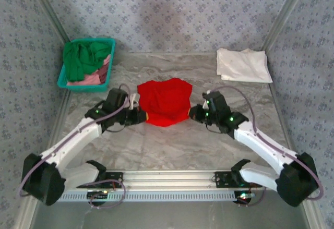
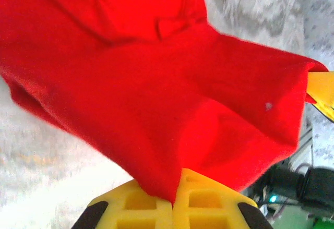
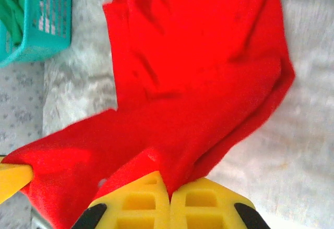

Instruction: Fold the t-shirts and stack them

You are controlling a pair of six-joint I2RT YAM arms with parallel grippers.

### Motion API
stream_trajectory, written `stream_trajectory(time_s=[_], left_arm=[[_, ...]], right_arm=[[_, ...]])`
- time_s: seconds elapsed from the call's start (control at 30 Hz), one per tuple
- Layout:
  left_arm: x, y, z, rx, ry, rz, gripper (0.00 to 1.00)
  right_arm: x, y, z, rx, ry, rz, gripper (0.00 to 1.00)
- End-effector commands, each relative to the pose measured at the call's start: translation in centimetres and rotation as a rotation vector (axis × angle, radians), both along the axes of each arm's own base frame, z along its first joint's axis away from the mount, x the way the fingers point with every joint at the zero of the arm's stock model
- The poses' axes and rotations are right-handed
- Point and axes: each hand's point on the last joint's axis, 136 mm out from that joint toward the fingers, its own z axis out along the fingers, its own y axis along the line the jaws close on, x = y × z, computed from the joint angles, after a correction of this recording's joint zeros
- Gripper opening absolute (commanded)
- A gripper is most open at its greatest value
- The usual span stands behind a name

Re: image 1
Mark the red t-shirt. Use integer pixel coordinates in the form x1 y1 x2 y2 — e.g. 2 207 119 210
137 77 194 128

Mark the mauve t-shirt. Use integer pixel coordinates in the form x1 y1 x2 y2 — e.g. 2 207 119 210
96 62 111 83

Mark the teal plastic basket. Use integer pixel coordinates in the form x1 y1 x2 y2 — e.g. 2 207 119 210
57 38 117 93

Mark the pale pink t-shirt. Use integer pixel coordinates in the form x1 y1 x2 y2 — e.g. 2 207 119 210
67 54 112 86

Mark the folded white t-shirt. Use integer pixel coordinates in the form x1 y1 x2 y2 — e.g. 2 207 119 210
216 47 274 83

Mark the green t-shirt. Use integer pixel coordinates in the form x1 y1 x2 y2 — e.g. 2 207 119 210
62 42 112 82

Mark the grey metal panel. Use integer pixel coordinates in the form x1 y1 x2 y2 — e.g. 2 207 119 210
33 201 310 229

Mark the aluminium side rail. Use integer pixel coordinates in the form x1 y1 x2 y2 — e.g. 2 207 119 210
43 90 73 162
268 82 300 159

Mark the wide aluminium base rail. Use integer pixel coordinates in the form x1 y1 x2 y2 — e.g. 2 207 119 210
75 169 264 191

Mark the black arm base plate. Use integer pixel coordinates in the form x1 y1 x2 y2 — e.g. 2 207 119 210
78 171 124 189
214 171 261 188

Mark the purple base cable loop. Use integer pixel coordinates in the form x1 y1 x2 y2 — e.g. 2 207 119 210
237 186 267 209
88 179 126 210

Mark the slotted grey cable duct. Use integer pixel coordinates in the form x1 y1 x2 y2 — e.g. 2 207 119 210
56 192 237 203

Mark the aluminium frame post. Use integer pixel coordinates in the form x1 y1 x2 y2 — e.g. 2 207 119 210
28 0 71 44
260 0 311 52
17 199 40 229
302 199 324 229

